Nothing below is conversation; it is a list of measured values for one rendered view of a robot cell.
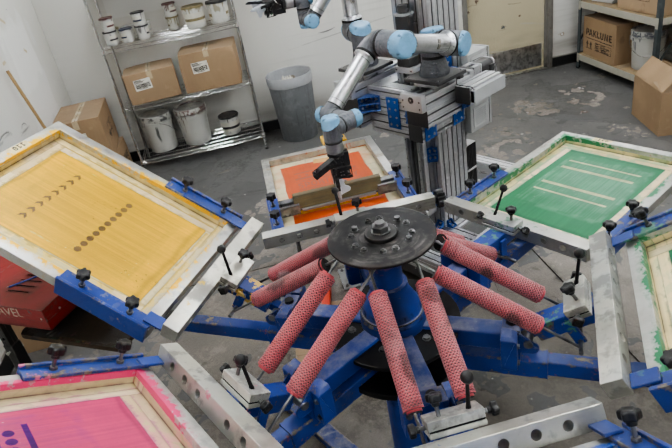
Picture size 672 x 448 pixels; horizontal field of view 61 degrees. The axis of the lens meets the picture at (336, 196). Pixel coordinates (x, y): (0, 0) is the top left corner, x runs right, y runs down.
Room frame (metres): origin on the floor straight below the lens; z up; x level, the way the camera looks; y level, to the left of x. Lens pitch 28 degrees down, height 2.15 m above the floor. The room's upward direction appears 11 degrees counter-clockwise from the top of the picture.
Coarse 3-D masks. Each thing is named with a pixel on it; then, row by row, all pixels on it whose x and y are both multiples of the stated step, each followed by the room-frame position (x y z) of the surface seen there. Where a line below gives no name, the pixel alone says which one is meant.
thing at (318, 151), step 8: (368, 136) 2.77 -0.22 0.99; (344, 144) 2.73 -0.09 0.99; (352, 144) 2.73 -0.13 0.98; (360, 144) 2.74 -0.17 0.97; (368, 144) 2.66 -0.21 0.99; (296, 152) 2.73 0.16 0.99; (304, 152) 2.71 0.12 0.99; (312, 152) 2.71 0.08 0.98; (320, 152) 2.71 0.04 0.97; (376, 152) 2.55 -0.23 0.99; (264, 160) 2.70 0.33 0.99; (272, 160) 2.69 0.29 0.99; (280, 160) 2.69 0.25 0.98; (288, 160) 2.70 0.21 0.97; (296, 160) 2.70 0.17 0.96; (376, 160) 2.51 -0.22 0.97; (384, 160) 2.44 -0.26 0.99; (264, 168) 2.61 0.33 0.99; (384, 168) 2.36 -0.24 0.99; (264, 176) 2.51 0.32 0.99; (272, 184) 2.41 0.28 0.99; (400, 192) 2.11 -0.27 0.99
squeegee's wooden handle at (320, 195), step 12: (348, 180) 2.17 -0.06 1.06; (360, 180) 2.15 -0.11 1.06; (372, 180) 2.15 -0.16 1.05; (300, 192) 2.14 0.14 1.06; (312, 192) 2.12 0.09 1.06; (324, 192) 2.13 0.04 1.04; (348, 192) 2.14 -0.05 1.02; (360, 192) 2.14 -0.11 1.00; (300, 204) 2.12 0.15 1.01; (312, 204) 2.12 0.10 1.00
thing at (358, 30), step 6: (354, 24) 3.16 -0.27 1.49; (360, 24) 3.15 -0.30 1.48; (366, 24) 3.13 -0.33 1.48; (348, 30) 3.21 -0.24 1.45; (354, 30) 3.12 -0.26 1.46; (360, 30) 3.11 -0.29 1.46; (366, 30) 3.11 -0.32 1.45; (348, 36) 3.20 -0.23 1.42; (354, 36) 3.12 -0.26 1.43; (360, 36) 3.11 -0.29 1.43; (354, 42) 3.13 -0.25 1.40; (354, 48) 3.13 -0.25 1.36
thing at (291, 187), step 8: (288, 168) 2.63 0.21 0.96; (296, 168) 2.61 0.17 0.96; (304, 168) 2.59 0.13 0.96; (312, 168) 2.58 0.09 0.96; (288, 176) 2.54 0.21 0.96; (288, 184) 2.45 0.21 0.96; (296, 184) 2.43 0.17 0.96; (288, 192) 2.37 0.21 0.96; (296, 192) 2.35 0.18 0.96; (328, 208) 2.15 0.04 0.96; (336, 208) 2.13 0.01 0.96; (296, 216) 2.13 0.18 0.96; (304, 216) 2.11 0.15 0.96; (312, 216) 2.10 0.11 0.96; (320, 216) 2.09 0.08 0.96
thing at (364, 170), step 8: (352, 152) 2.68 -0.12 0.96; (352, 160) 2.58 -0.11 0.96; (360, 160) 2.57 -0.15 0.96; (360, 168) 2.48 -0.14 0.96; (368, 168) 2.46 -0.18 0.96; (368, 200) 2.15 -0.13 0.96; (376, 200) 2.14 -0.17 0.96; (384, 200) 2.12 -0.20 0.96; (344, 208) 2.12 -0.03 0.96; (352, 208) 2.11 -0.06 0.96
